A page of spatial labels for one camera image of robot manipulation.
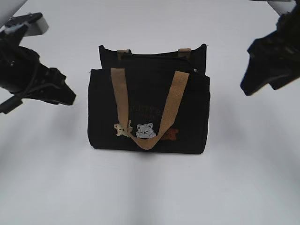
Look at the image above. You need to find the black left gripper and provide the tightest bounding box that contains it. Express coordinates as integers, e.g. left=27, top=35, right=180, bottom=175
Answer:
left=23, top=67, right=76, bottom=106

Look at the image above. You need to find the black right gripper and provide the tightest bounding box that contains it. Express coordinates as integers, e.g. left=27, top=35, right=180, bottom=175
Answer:
left=240, top=35, right=300, bottom=96

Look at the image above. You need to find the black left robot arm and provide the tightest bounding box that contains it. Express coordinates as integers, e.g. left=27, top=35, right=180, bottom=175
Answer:
left=0, top=23, right=76, bottom=114

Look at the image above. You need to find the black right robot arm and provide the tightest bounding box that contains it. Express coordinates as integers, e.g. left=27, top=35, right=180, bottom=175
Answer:
left=240, top=0, right=300, bottom=96

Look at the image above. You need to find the black canvas tote bag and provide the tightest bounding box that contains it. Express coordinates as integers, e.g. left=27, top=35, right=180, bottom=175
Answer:
left=87, top=44, right=210, bottom=154

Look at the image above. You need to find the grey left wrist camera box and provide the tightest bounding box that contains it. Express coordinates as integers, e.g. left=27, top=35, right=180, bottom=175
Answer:
left=4, top=12, right=49, bottom=37

